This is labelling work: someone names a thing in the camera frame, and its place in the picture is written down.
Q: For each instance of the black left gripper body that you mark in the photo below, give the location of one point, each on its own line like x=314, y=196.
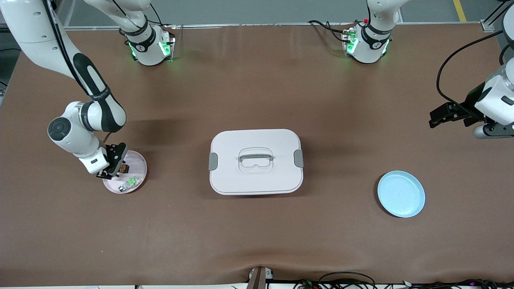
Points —
x=472, y=100

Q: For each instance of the orange switch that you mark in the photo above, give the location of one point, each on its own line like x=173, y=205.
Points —
x=124, y=167

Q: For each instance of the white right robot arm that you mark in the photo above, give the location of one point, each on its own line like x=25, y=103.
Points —
x=32, y=36

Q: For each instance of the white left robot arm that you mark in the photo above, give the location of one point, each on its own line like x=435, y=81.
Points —
x=371, y=44

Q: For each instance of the pink round plate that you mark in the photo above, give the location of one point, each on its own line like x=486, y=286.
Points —
x=134, y=164

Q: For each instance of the light blue round plate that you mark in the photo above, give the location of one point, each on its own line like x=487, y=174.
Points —
x=401, y=194

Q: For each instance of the green and grey switch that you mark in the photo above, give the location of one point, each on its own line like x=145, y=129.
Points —
x=130, y=183

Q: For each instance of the aluminium frame post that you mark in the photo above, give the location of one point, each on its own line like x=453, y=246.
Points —
x=488, y=25

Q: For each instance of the metal table clamp bracket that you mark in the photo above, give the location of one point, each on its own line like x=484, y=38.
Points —
x=259, y=279

